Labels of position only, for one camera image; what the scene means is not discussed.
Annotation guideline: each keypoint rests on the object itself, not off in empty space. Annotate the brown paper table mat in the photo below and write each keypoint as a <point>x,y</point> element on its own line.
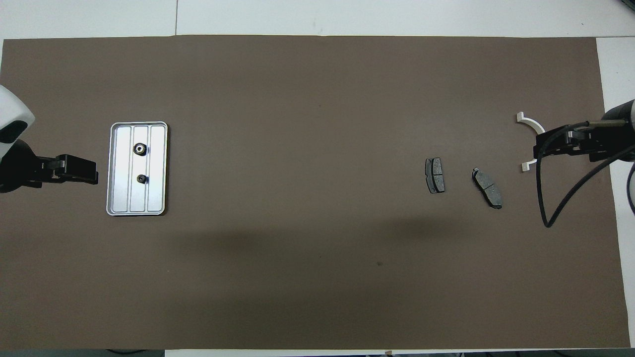
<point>317,248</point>

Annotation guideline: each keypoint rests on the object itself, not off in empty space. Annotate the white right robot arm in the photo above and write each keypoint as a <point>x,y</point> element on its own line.
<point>620,124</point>

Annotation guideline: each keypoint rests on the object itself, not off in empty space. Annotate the long grey brake pad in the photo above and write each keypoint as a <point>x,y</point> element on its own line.
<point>488,188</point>

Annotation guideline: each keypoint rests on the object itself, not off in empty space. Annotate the silver metal tray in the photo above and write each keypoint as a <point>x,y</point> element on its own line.
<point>124,198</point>

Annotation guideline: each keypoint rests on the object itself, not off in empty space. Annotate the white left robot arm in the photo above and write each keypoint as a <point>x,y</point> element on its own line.
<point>10,114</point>

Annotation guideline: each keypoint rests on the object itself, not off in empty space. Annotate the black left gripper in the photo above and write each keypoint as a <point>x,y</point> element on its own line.
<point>79,171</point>

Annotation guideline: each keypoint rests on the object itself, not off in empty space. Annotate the white curved plastic bracket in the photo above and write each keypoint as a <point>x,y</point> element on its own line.
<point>531,122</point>

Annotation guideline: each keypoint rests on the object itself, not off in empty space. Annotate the short grey brake pad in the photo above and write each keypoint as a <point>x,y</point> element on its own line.
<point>435,173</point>

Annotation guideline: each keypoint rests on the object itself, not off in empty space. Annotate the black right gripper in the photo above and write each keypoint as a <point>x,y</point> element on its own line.
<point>560,141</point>

